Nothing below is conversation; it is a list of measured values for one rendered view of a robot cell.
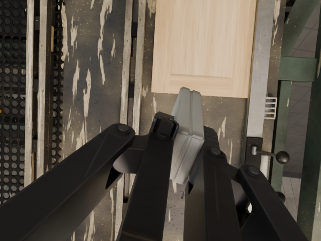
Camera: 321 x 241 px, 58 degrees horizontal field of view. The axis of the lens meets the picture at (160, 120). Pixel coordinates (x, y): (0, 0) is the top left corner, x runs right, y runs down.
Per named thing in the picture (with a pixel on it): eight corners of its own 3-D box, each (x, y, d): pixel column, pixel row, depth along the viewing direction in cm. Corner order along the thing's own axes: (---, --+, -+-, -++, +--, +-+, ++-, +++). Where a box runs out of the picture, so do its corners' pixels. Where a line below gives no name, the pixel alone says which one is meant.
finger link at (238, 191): (199, 171, 13) (263, 191, 13) (197, 122, 17) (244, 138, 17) (188, 196, 13) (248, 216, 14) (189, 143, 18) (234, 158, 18)
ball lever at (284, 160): (256, 143, 93) (293, 151, 82) (255, 154, 94) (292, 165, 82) (247, 143, 91) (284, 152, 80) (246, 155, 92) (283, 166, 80)
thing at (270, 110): (273, 97, 95) (277, 97, 92) (271, 118, 96) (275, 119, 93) (261, 96, 95) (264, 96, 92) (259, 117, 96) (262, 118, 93)
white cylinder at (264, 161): (264, 177, 98) (266, 154, 97) (267, 180, 95) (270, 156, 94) (255, 176, 98) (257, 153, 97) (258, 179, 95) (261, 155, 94)
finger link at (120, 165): (158, 187, 13) (97, 168, 13) (167, 136, 18) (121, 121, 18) (169, 161, 13) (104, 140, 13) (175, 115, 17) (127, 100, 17)
